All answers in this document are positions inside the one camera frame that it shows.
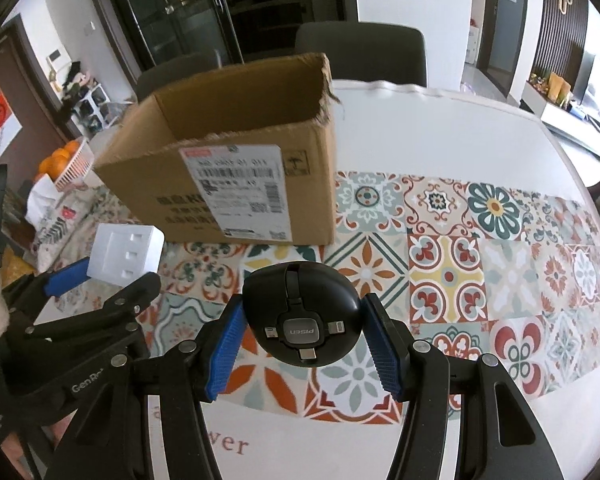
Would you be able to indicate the brown cardboard box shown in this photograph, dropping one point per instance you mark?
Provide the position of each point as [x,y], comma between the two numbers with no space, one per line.
[145,195]

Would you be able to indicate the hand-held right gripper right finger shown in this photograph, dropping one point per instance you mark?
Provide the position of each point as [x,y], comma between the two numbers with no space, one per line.
[385,355]

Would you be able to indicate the patterned table runner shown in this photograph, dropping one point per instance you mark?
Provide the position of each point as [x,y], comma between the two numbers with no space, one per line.
[450,280]

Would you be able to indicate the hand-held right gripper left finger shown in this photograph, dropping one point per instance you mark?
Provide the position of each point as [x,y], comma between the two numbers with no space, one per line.
[225,355]

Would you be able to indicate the grey door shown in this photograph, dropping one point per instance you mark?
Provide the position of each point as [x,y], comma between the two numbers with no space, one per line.
[505,20]

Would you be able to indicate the white power strip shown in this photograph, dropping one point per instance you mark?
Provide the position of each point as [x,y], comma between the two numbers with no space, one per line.
[125,250]

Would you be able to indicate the black glass cabinet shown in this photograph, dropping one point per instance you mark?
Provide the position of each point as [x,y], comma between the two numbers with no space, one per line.
[190,5]

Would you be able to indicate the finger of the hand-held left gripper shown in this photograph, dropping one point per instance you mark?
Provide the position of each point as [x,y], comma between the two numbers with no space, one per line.
[65,277]
[130,292]

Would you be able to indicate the dark grey chair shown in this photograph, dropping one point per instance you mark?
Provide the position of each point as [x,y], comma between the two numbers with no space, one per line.
[360,50]
[180,72]

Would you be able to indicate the yellow woven mat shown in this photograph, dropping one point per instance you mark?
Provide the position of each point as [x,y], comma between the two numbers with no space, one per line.
[17,262]

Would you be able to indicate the white tablecloth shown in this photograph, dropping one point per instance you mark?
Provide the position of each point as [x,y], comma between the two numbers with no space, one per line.
[455,130]

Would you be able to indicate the pink plastic basket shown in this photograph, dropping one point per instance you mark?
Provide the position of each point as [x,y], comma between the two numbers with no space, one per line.
[77,170]

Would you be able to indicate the white storage shelf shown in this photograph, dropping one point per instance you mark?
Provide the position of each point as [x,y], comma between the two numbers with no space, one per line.
[97,105]

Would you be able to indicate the small white cabinet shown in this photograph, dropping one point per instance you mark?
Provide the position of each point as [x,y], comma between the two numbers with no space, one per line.
[473,42]

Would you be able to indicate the floral tissue box cover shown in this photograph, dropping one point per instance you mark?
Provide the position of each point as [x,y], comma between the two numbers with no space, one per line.
[55,230]

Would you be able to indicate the yellow bags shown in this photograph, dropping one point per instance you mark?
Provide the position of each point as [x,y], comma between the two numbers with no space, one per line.
[555,87]

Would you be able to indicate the white wall intercom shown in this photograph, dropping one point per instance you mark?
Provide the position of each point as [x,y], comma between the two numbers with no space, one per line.
[56,56]

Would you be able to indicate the television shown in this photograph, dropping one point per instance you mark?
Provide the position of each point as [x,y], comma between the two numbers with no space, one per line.
[597,90]

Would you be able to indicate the white television stand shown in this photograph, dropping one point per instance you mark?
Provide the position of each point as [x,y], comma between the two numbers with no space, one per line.
[560,120]

